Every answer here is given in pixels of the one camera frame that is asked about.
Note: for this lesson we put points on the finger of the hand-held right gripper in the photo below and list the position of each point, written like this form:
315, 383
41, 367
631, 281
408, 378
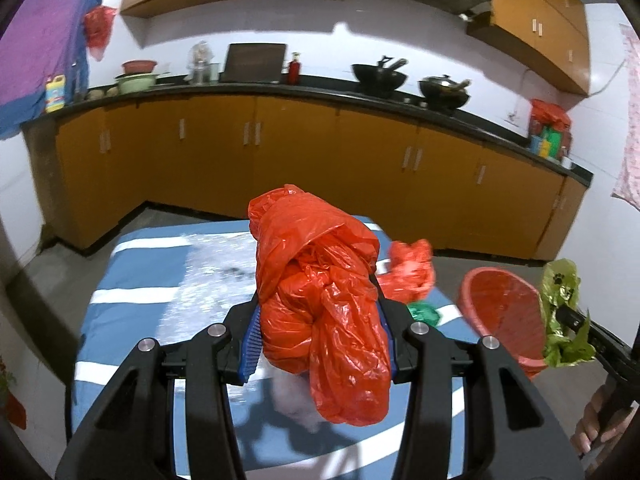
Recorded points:
600, 340

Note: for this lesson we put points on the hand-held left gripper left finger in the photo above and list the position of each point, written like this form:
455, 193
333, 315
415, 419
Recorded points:
250, 350

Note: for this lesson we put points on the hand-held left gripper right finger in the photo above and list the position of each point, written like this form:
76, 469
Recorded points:
388, 325

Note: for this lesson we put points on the small green plastic scrap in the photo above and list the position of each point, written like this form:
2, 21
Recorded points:
424, 312

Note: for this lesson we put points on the small red plastic bag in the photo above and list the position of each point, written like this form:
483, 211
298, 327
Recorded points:
410, 275

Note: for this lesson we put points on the green plastic bag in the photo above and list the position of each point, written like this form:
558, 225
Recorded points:
560, 280

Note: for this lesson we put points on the clear plastic wrap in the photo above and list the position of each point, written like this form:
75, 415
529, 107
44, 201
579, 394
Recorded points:
210, 280

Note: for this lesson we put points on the large red plastic bag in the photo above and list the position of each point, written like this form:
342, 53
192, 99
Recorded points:
320, 280

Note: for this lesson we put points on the red plastic basket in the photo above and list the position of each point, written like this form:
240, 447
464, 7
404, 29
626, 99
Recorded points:
500, 310

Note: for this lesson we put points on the person's right hand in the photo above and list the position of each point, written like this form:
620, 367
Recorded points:
590, 427

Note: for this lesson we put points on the blue white striped tablecloth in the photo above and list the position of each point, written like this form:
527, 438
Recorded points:
140, 280

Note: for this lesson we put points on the pink patterned cloth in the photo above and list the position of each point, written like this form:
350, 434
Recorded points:
629, 160

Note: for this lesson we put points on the orange lower kitchen cabinets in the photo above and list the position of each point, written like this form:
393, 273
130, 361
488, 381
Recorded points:
300, 160

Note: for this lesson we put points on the green packets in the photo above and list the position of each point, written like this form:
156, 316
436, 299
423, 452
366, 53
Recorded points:
547, 142

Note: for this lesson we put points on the red bag with packets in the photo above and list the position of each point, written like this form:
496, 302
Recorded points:
550, 115

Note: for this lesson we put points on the black wok with lid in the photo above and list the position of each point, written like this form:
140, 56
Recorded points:
442, 92

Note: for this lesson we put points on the black countertop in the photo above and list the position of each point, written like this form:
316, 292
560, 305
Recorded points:
320, 91

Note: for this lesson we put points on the black wok with utensils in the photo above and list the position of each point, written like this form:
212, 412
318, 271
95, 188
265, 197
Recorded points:
377, 80

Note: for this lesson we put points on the red thermos bottle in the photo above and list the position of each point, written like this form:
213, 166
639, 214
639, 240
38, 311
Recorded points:
293, 71

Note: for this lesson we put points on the green cup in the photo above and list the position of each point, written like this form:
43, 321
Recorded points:
214, 73

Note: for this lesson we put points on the glass jar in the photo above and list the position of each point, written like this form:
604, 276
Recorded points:
201, 72

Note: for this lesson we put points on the dark cutting board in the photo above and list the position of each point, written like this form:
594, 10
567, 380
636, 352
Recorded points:
254, 62

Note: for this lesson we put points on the red basin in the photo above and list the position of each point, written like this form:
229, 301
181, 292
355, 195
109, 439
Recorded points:
139, 66

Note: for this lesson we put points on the yellow oil bottle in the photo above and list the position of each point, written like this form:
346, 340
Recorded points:
55, 95

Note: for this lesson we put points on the hanging red plastic bag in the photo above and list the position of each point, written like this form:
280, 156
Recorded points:
99, 30

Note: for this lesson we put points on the purple and blue cloth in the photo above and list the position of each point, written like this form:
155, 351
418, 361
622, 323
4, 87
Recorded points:
35, 45

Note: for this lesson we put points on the stepped orange wall cabinet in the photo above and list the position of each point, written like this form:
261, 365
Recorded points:
540, 15

